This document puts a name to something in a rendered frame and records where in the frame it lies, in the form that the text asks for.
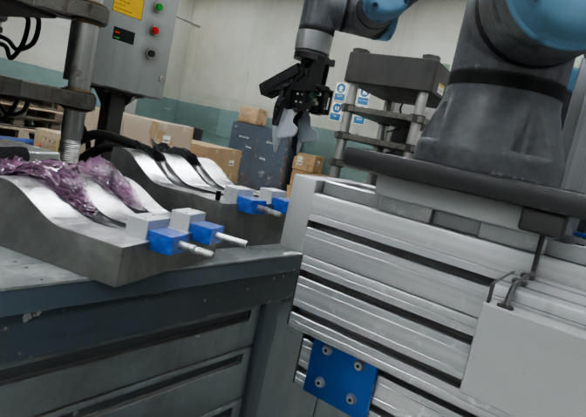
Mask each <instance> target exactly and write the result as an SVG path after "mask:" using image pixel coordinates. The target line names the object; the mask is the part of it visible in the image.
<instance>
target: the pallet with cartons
mask: <svg viewBox="0 0 586 417"><path fill-rule="evenodd" d="M190 151H191V153H192V154H195V155H196V156H197V157H202V158H208V159H210V160H211V161H213V162H214V163H215V164H216V165H217V166H218V167H219V168H220V169H221V170H222V171H223V173H224V174H225V175H226V176H227V177H228V178H229V179H230V180H231V181H232V182H235V183H237V179H238V170H239V166H240V161H241V157H242V151H241V150H236V149H233V148H229V147H222V146H218V145H214V144H210V143H207V142H202V141H198V140H192V144H191V148H190Z"/></svg>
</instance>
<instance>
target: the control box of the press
mask: <svg viewBox="0 0 586 417"><path fill-rule="evenodd" d="M179 1H180V0H104V2H103V5H104V6H105V7H107V8H108V10H109V11H110V16H109V22H108V25H107V26H106V27H105V28H99V35H98V41H97V47H96V52H95V59H94V64H93V70H92V80H91V86H90V89H91V90H92V88H94V89H95V91H96V93H97V95H98V98H99V101H100V109H99V120H98V125H97V130H106V131H109V132H113V133H117V134H120V128H121V122H122V117H123V112H124V107H125V106H126V105H127V104H128V102H129V101H130V100H131V99H132V98H133V97H135V99H144V98H149V99H157V100H161V99H162V97H163V92H164V86H165V81H166V76H167V67H168V61H169V56H170V51H171V46H172V41H173V35H174V27H175V21H176V16H177V10H178V5H179ZM76 27H77V22H75V21H71V28H70V33H69V39H68V45H67V52H66V58H65V68H64V75H63V79H66V80H69V74H70V68H71V61H72V51H73V45H74V39H75V33H76Z"/></svg>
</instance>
